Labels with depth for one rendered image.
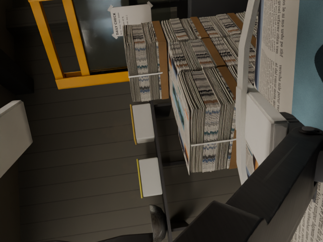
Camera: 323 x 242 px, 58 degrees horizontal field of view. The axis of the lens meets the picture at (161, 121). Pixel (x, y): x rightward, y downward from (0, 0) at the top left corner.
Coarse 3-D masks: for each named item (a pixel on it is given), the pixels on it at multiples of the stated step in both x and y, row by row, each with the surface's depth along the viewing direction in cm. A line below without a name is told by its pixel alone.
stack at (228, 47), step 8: (256, 32) 156; (216, 40) 154; (224, 40) 153; (232, 40) 152; (216, 48) 147; (224, 48) 146; (232, 48) 145; (224, 56) 140; (232, 56) 140; (232, 64) 134; (248, 64) 134; (232, 72) 129; (248, 72) 129; (248, 80) 123; (248, 152) 121; (248, 160) 122; (248, 168) 123; (248, 176) 124
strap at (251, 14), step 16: (256, 0) 15; (256, 16) 15; (240, 48) 16; (240, 64) 17; (240, 80) 17; (240, 96) 17; (240, 112) 17; (240, 128) 17; (240, 144) 18; (240, 160) 18; (240, 176) 19
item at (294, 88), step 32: (288, 0) 19; (320, 0) 16; (288, 32) 19; (320, 32) 16; (288, 64) 19; (320, 64) 16; (288, 96) 20; (320, 96) 17; (320, 128) 17; (320, 192) 18; (320, 224) 18
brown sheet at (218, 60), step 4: (204, 40) 152; (208, 40) 152; (208, 44) 149; (212, 44) 148; (208, 48) 145; (212, 48) 145; (212, 52) 142; (216, 52) 142; (212, 56) 139; (216, 56) 139; (220, 56) 139; (216, 60) 136; (220, 60) 136; (216, 64) 133; (220, 64) 133; (224, 64) 133
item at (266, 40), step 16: (272, 0) 22; (272, 16) 22; (272, 32) 22; (256, 48) 35; (272, 48) 22; (256, 64) 34; (272, 64) 23; (256, 80) 33; (272, 80) 23; (272, 96) 23; (256, 160) 33
